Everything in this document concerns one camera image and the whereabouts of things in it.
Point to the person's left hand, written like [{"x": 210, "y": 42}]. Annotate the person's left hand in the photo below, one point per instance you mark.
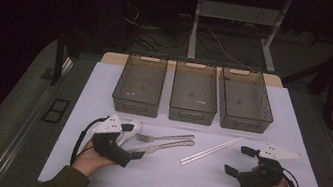
[{"x": 86, "y": 161}]

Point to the white metal frame desk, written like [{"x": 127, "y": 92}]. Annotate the white metal frame desk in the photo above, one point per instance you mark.
[{"x": 238, "y": 13}]

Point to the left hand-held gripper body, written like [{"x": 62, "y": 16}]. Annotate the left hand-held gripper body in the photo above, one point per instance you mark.
[{"x": 107, "y": 146}]

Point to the white table mat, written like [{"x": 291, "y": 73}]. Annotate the white table mat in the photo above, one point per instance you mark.
[{"x": 174, "y": 179}]

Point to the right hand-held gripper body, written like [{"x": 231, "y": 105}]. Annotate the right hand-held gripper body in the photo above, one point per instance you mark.
[{"x": 268, "y": 175}]

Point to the white spoon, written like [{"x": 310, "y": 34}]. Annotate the white spoon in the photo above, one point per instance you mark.
[{"x": 133, "y": 129}]

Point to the black metal stand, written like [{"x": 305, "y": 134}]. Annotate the black metal stand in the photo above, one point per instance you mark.
[{"x": 331, "y": 99}]

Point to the smoky translucent plastic bin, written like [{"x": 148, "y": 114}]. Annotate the smoky translucent plastic bin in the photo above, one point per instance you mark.
[
  {"x": 245, "y": 101},
  {"x": 139, "y": 84},
  {"x": 194, "y": 93}
]

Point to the metal knife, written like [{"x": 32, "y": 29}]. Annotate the metal knife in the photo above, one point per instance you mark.
[{"x": 169, "y": 145}]

